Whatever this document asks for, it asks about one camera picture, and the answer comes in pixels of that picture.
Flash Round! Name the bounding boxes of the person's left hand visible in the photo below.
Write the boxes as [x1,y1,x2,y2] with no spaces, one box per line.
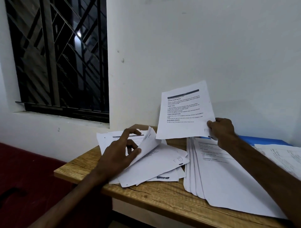
[95,128,142,183]

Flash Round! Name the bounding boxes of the person's right hand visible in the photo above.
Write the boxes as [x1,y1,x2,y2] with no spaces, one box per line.
[207,117,238,151]

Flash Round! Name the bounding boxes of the curled white paper sheet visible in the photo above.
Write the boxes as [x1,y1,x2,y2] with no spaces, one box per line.
[128,126,163,168]

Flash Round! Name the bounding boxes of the printed white paper sheet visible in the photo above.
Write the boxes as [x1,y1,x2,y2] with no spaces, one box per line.
[156,80,216,140]

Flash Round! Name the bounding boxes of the person's left forearm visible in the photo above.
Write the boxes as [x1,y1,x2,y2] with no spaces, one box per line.
[27,170,111,228]

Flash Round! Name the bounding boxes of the person's right forearm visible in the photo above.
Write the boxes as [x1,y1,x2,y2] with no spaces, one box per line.
[217,134,301,228]

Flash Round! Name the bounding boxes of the messy pile of white papers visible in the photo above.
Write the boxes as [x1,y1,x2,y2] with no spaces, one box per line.
[96,128,190,188]

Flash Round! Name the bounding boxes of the blue folder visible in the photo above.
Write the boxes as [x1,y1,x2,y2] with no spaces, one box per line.
[199,135,293,147]

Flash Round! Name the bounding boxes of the fanned stack of white papers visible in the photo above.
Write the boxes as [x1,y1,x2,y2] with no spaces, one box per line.
[183,137,289,220]

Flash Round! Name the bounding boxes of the white sheet with table print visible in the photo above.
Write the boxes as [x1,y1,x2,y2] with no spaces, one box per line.
[254,144,301,181]

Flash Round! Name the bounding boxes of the window with black metal grille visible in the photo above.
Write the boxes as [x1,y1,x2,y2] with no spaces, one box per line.
[5,0,110,124]

